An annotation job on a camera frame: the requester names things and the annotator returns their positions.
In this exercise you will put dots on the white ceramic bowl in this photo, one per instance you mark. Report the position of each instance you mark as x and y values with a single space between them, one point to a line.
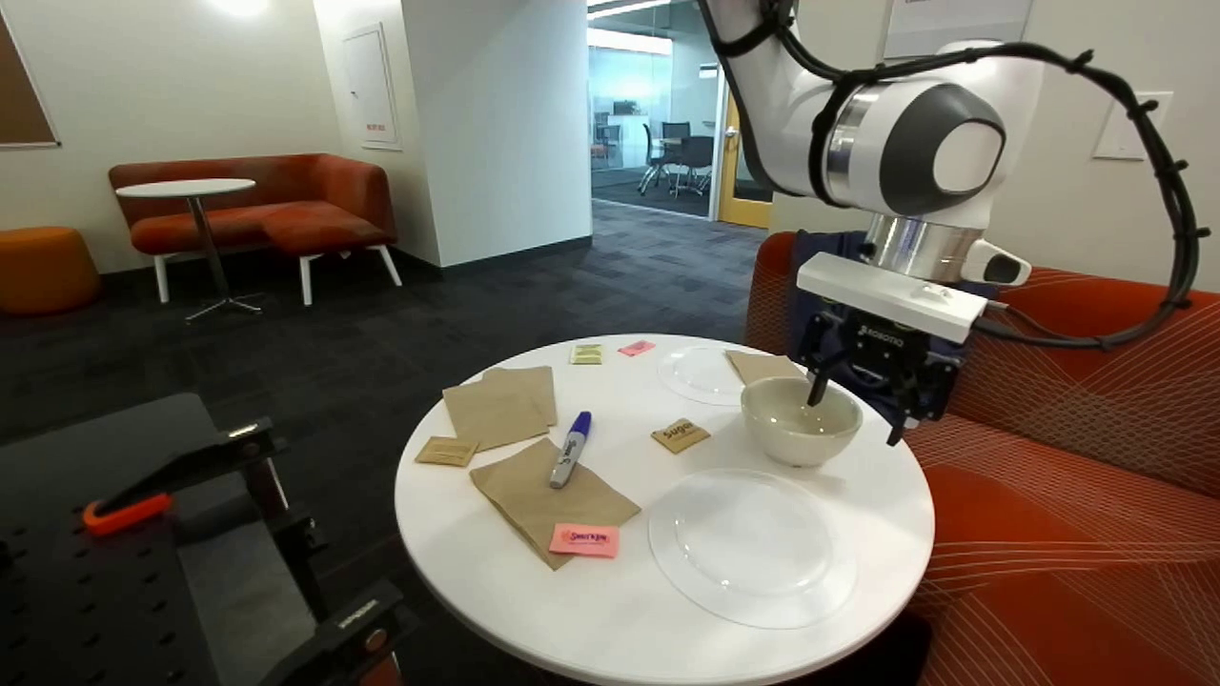
796 438

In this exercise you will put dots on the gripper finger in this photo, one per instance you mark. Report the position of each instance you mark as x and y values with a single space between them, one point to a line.
818 386
917 405

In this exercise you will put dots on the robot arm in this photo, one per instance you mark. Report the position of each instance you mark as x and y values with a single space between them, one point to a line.
782 105

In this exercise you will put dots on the yellow door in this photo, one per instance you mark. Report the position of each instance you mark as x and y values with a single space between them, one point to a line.
732 191

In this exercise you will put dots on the small clear plastic plate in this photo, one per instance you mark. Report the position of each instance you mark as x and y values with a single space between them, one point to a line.
701 373

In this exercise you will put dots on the dark blue cloth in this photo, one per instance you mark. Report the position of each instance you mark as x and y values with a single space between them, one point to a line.
810 286

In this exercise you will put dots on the brown sugar sachet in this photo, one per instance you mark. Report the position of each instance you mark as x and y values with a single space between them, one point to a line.
681 435
446 452

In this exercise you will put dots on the group of office chairs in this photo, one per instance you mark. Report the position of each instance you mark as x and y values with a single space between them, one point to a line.
679 152

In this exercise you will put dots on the white wall panel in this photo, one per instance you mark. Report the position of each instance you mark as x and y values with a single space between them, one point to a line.
370 86

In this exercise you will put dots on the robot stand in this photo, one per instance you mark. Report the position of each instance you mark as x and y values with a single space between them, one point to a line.
86 572

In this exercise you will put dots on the orange sofa with white legs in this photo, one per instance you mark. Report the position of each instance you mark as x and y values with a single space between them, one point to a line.
286 205

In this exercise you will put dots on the blue capped marker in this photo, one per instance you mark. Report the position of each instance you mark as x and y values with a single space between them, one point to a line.
570 453

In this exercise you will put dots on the orange patterned sofa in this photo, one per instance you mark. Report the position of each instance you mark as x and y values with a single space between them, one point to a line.
1077 514

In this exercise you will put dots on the pink sweetener sachet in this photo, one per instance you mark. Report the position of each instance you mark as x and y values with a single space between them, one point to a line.
636 348
584 540

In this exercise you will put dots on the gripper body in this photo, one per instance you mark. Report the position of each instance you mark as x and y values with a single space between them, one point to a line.
886 351

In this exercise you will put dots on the large clear plastic plate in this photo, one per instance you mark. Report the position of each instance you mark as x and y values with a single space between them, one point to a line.
753 548

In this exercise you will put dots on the brown pin board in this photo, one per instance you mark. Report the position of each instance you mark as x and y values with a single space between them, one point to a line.
19 95

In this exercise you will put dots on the yellow sweetener sachet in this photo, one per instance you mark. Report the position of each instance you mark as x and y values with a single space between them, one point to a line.
586 353

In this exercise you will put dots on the brown paper napkin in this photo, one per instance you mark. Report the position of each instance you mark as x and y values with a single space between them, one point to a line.
534 381
496 414
761 365
524 505

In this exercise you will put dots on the orange ottoman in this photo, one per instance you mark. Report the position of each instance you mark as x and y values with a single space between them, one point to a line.
43 272

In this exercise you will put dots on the round white side table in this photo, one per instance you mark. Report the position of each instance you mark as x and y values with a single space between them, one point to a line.
186 188

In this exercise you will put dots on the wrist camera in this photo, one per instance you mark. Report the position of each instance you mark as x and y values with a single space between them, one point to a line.
886 295

